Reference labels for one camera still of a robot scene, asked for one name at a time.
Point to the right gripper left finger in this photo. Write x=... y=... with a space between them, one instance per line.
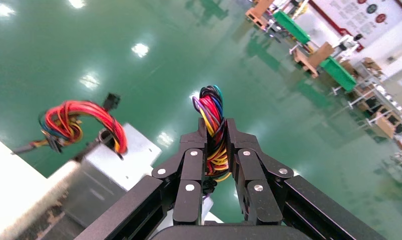
x=192 y=185

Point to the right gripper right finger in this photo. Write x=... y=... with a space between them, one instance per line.
x=253 y=185

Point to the brown wooden crate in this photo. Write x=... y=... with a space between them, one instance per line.
x=315 y=58
x=258 y=13

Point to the green topped workbench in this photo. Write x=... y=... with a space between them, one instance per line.
x=340 y=73
x=292 y=26

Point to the brown cardboard box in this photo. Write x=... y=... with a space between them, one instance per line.
x=384 y=126

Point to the metal shelf rack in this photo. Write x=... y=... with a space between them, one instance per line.
x=376 y=96

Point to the person in white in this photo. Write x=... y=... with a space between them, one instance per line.
x=348 y=41

